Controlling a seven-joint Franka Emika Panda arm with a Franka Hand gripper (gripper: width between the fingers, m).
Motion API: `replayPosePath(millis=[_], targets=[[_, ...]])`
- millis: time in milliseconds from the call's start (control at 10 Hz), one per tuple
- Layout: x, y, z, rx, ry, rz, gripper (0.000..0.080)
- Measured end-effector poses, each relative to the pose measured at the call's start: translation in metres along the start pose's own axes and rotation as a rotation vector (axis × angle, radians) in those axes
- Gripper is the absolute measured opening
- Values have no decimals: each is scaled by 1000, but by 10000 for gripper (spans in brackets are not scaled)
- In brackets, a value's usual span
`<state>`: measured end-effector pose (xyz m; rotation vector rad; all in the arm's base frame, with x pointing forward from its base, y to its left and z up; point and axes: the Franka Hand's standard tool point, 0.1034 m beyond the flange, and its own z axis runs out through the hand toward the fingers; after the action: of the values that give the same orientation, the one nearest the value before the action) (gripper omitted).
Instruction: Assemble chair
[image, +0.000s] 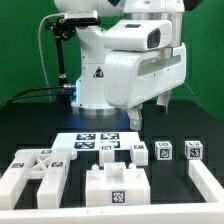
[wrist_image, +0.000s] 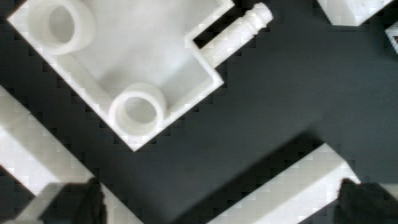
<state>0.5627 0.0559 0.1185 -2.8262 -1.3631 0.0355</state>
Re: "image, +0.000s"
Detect white camera cable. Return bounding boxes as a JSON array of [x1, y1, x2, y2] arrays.
[[37, 13, 66, 103]]

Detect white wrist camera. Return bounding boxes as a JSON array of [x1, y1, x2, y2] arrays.
[[103, 19, 172, 51]]

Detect silver camera on stand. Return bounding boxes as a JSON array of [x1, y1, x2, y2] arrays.
[[64, 10, 98, 24]]

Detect white chair back frame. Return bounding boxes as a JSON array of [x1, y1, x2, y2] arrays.
[[0, 149, 77, 210]]

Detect white tagged nut cube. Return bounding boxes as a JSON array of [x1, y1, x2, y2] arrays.
[[155, 141, 173, 160], [185, 141, 203, 159]]

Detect white tagged nut cube right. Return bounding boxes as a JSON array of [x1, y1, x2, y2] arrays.
[[185, 141, 203, 159]]

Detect black cables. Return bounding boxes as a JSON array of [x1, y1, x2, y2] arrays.
[[0, 84, 77, 108]]

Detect black camera stand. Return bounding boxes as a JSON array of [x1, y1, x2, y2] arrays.
[[44, 17, 77, 101]]

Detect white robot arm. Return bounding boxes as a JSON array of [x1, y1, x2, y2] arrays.
[[54, 0, 203, 130]]

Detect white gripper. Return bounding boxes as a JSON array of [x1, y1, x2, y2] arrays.
[[103, 44, 186, 131]]

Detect white chair seat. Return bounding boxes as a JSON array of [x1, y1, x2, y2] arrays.
[[85, 162, 151, 207]]

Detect white base tag plate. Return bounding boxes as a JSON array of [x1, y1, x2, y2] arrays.
[[52, 132, 140, 151]]

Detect white U-shaped fence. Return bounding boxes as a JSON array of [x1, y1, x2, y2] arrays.
[[0, 160, 224, 224]]

